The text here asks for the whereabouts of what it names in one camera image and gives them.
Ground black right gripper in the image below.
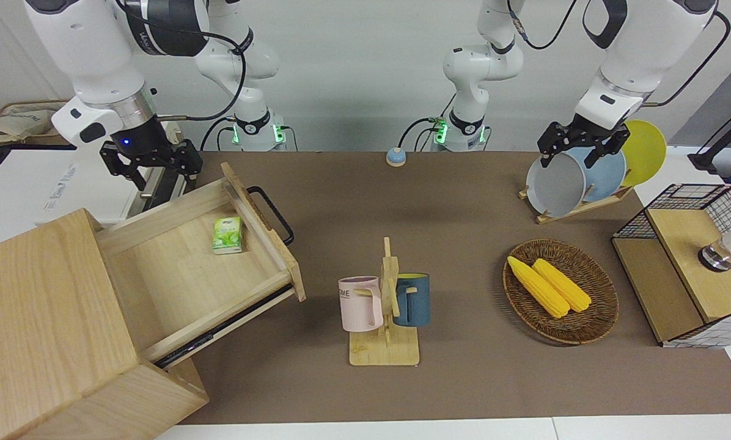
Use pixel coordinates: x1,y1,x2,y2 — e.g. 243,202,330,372
101,113,204,191

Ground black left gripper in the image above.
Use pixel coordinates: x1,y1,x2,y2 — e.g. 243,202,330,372
540,113,629,169

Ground wooden drawer with black handle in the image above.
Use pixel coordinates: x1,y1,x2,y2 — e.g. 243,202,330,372
94,162,308,370

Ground light blue plate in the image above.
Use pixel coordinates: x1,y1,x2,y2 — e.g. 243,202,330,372
567,145,627,204

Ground grey plate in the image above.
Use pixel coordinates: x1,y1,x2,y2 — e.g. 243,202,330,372
526,150,587,218

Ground yellow plate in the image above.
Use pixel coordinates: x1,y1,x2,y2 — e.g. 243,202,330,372
619,120,667,188

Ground wooden plate rack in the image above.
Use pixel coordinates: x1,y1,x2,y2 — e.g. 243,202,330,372
518,183,635,225

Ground green tissue pack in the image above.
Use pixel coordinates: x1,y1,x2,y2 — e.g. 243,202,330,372
211,216,244,255

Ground brown table mat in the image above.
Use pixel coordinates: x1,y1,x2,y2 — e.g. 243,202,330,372
176,150,731,425

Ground white box appliance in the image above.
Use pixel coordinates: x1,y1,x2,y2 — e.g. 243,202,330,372
0,121,186,251

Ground cardboard box with paper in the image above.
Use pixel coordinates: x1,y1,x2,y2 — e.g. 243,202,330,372
0,98,76,150

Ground black stand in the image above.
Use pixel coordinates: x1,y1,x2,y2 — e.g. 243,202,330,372
686,101,731,175

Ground yellow corn cob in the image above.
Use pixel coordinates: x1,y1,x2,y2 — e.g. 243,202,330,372
532,258,592,314
507,255,571,319

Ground brown wicker basket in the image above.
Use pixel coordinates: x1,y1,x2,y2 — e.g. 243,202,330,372
502,238,620,346

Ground light wooden cabinet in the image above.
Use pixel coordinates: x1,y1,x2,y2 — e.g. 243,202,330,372
0,208,210,440

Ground blue mug yellow inside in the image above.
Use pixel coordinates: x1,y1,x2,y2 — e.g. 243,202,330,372
394,273,431,328

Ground pink mug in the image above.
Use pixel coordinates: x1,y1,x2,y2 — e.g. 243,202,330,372
338,276,383,332

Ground wooden mug rack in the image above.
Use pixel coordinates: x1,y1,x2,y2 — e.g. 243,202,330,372
348,237,421,367

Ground black base cable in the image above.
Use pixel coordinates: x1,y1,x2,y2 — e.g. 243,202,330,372
398,116,447,152
199,119,239,152

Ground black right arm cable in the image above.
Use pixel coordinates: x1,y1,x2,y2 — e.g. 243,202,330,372
115,0,248,121

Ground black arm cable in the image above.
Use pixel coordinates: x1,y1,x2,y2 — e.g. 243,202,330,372
641,11,731,108
115,0,248,121

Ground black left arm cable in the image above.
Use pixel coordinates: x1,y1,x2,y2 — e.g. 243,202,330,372
641,11,731,108

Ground wire and wood shelf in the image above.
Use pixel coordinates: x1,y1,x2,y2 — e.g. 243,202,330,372
612,183,731,349

